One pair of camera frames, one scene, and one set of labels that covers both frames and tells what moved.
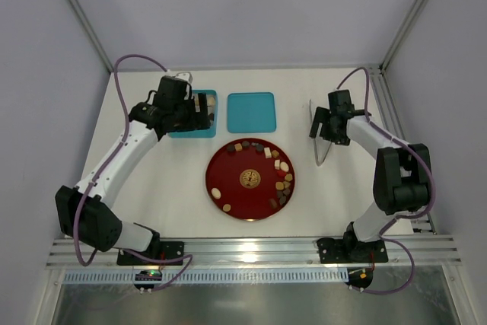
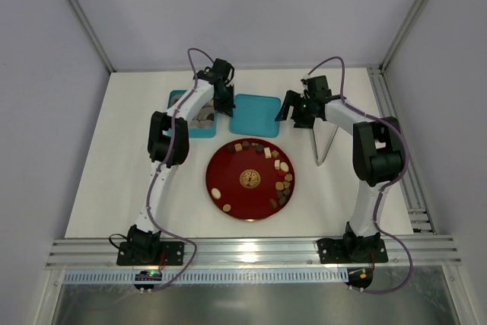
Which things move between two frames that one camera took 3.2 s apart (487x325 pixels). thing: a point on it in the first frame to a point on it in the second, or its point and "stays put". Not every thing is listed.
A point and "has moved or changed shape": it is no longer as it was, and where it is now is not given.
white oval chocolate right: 284,167 stays put
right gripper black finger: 322,116 to 291,98
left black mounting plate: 167,250 stays put
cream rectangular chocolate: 267,152 stays put
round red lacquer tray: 250,179 stays put
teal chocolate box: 211,104 stays put
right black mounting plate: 334,250 stays put
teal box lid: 251,113 has moved or changed shape
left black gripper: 202,110 to 224,97
